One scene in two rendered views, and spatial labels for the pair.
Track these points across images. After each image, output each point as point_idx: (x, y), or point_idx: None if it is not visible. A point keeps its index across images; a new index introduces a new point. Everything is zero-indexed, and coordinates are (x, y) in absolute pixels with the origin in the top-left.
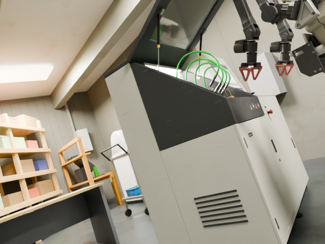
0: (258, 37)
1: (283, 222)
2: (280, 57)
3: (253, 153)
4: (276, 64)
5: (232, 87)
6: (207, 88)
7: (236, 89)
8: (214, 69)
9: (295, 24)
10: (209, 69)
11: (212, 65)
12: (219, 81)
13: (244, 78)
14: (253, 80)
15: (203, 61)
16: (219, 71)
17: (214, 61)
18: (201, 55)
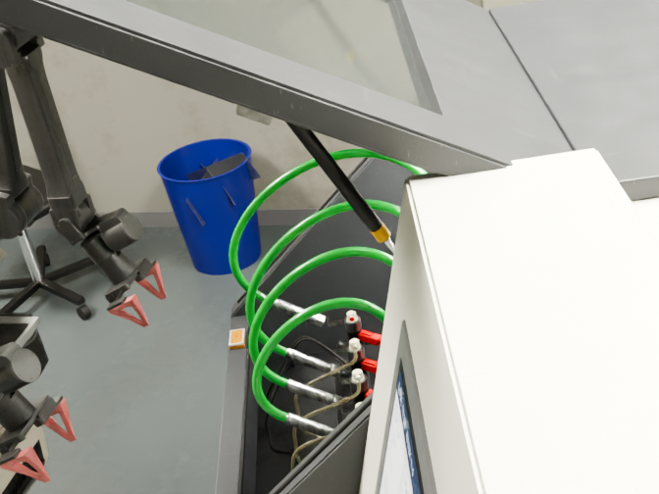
0: (67, 239)
1: None
2: (27, 400)
3: None
4: (57, 397)
5: (292, 474)
6: (335, 321)
7: (278, 484)
8: (390, 404)
9: (2, 249)
10: (385, 349)
11: (399, 374)
12: (374, 450)
13: (160, 290)
14: (148, 324)
15: (393, 278)
16: (395, 473)
17: (435, 437)
18: (405, 247)
